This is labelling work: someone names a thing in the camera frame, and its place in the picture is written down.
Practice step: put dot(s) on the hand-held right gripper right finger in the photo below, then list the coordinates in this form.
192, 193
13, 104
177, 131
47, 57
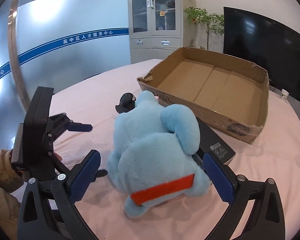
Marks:
218, 177

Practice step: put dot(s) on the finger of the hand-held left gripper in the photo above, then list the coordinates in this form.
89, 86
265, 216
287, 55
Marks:
82, 127
61, 166

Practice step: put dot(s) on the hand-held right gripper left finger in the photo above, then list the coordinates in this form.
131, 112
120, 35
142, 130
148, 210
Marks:
85, 173

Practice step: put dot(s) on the black box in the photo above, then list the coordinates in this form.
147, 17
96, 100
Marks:
215, 140

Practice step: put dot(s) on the round black white penguin toy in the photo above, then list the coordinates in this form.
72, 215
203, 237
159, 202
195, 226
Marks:
126, 102

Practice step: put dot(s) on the light blue plush toy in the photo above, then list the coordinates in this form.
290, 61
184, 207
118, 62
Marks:
150, 150

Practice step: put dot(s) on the brown cardboard box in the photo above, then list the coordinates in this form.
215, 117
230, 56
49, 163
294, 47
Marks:
215, 85

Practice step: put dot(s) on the person's left hand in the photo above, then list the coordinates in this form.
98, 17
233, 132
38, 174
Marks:
59, 157

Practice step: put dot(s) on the grey metal cabinet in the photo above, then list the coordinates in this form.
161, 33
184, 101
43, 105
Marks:
142, 47

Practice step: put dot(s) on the black television screen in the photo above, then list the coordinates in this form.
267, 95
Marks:
265, 42

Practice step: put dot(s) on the green potted plant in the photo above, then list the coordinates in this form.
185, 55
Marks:
205, 20

